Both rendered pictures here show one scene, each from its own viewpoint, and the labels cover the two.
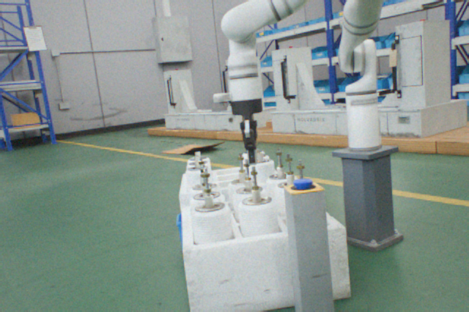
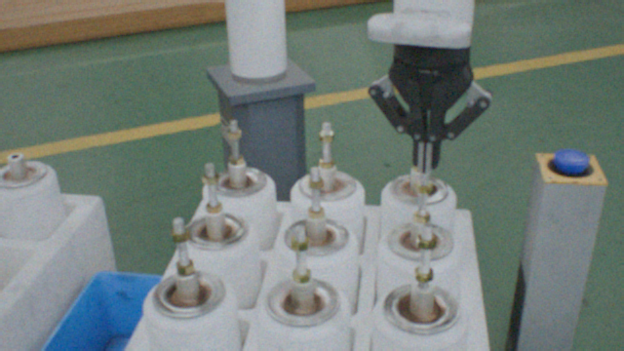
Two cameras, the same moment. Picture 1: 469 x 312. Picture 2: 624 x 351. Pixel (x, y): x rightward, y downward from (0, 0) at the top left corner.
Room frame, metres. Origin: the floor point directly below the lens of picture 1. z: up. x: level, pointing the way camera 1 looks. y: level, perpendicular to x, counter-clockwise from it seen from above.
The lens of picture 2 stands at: (1.03, 0.61, 0.69)
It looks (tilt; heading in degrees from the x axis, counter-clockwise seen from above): 28 degrees down; 284
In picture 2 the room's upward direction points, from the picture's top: 2 degrees counter-clockwise
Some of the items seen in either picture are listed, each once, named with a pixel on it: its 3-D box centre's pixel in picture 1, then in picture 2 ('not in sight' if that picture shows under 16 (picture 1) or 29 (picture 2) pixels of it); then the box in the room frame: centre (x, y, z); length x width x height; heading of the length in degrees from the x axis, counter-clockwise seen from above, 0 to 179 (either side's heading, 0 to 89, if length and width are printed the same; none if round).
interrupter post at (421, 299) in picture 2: (209, 202); (422, 298); (1.05, 0.07, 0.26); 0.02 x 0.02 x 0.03
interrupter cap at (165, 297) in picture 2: (204, 187); (188, 294); (1.29, 0.10, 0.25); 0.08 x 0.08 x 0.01
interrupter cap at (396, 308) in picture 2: (209, 207); (421, 309); (1.05, 0.07, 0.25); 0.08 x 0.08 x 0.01
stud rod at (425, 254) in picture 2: (207, 183); (424, 258); (1.05, 0.07, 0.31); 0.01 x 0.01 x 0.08; 73
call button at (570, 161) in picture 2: (303, 184); (570, 163); (0.90, -0.14, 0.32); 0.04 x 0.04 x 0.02
